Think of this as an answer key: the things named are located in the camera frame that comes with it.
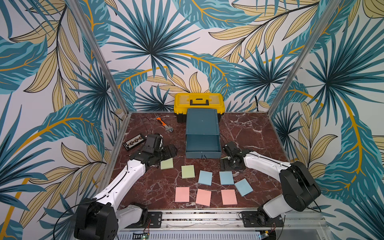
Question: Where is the blue sticky note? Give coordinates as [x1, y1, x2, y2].
[198, 170, 213, 186]
[219, 171, 235, 186]
[235, 179, 253, 197]

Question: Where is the green sticky note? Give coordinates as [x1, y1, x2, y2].
[160, 158, 174, 170]
[182, 165, 196, 179]

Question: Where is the teal yellow drawer cabinet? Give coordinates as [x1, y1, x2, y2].
[186, 109, 222, 159]

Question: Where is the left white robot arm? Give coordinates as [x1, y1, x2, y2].
[74, 134, 178, 240]

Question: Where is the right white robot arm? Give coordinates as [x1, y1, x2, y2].
[220, 142, 321, 226]

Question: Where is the pink sticky note right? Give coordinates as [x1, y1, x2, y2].
[221, 190, 238, 205]

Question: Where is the pink sticky note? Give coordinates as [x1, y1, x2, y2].
[196, 189, 212, 207]
[175, 187, 190, 203]
[221, 190, 238, 205]

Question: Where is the pink sticky note middle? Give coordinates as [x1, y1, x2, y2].
[196, 189, 212, 207]

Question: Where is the pink sticky note left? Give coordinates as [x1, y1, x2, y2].
[175, 187, 190, 203]

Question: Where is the black charger board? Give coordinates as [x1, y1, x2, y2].
[123, 134, 146, 152]

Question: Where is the orange adjustable wrench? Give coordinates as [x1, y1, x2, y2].
[156, 116, 174, 133]

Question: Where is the yellow black toolbox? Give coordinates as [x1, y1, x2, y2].
[174, 93, 226, 123]

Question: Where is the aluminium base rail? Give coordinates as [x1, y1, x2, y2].
[114, 209, 333, 240]

